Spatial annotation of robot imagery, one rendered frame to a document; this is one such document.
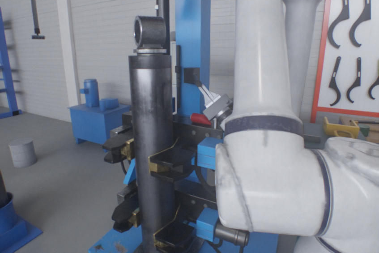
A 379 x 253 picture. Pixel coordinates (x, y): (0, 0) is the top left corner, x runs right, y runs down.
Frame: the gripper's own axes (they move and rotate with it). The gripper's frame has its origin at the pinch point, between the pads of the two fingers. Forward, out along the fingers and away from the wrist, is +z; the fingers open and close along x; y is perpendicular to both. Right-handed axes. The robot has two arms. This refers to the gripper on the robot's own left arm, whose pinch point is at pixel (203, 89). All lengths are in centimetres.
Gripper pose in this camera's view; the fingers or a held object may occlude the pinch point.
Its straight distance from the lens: 101.2
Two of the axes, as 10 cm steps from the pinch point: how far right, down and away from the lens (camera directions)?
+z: -5.9, -7.8, 2.1
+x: -7.7, 6.3, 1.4
